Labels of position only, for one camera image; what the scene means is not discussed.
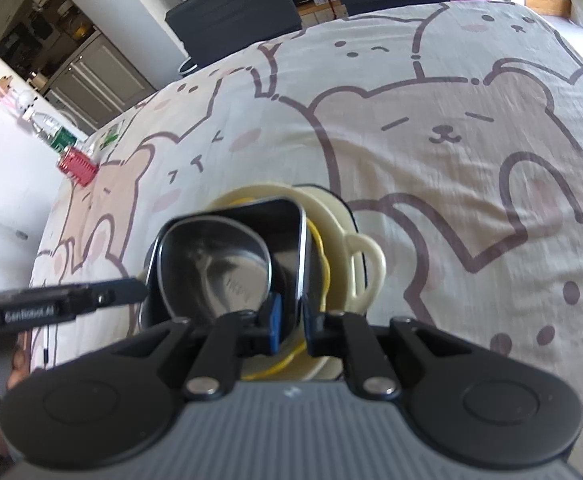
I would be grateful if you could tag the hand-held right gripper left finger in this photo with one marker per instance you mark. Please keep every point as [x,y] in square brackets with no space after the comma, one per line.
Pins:
[274,327]

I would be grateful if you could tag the white fridge with magnets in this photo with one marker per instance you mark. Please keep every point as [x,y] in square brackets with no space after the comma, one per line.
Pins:
[1,170]

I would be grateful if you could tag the bear printed tablecloth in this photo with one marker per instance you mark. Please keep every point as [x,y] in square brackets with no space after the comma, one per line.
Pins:
[421,110]

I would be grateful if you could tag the rectangular steel tray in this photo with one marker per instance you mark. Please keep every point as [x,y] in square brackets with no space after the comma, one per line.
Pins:
[206,270]
[271,220]

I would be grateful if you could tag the clear plastic water bottle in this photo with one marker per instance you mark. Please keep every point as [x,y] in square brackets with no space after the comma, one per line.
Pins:
[51,130]

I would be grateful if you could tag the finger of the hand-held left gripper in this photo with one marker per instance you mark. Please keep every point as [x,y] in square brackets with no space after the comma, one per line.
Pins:
[119,293]

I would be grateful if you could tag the cream kitchen cabinet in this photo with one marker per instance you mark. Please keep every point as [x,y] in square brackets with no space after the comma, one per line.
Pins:
[96,70]

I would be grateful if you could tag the white floral bowl yellow rim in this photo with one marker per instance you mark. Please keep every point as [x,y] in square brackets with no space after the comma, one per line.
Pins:
[291,360]

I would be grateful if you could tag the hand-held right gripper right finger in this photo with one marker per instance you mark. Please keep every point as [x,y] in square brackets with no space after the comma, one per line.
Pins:
[311,332]

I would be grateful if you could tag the red soda can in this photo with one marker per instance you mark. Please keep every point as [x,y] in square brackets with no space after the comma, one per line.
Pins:
[78,166]

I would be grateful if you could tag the green packet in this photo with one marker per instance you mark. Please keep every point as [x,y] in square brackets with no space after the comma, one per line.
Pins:
[111,135]

